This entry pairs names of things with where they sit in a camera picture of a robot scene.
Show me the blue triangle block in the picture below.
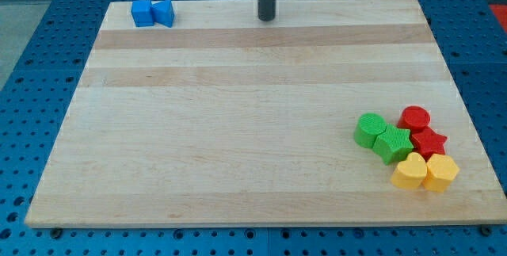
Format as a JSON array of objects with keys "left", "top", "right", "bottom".
[{"left": 151, "top": 0, "right": 175, "bottom": 28}]

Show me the red star block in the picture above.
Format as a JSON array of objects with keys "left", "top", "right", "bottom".
[{"left": 410, "top": 127, "right": 448, "bottom": 160}]

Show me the wooden board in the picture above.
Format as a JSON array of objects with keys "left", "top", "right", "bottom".
[{"left": 25, "top": 0, "right": 506, "bottom": 229}]

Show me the yellow hexagon block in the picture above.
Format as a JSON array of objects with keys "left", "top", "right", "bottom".
[{"left": 422, "top": 154, "right": 460, "bottom": 193}]

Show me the green star block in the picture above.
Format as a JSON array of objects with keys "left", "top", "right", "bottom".
[{"left": 372, "top": 124, "right": 414, "bottom": 165}]

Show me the yellow heart block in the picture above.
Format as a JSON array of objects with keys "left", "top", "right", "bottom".
[{"left": 391, "top": 152, "right": 427, "bottom": 189}]

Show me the green cylinder block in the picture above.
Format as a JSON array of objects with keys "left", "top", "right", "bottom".
[{"left": 353, "top": 113, "right": 387, "bottom": 148}]

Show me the red cylinder block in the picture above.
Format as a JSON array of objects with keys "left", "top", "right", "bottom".
[{"left": 397, "top": 105, "right": 431, "bottom": 132}]

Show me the blue cube block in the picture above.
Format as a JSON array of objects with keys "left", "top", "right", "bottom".
[{"left": 131, "top": 0, "right": 154, "bottom": 27}]

